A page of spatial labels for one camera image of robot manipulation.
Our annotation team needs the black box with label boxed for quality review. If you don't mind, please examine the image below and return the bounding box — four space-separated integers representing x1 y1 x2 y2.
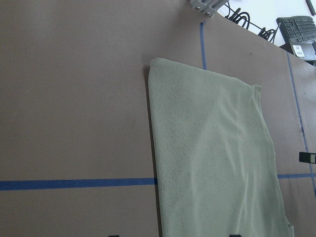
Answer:
290 42 316 61

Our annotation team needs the aluminium frame post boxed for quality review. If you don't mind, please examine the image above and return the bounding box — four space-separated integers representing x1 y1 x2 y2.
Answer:
188 0 229 16

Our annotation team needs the black keyboard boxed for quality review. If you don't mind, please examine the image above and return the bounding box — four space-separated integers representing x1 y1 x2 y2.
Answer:
276 16 316 43

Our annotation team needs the olive green t-shirt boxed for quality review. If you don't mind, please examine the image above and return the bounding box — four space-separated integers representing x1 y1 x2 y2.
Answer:
148 58 294 237

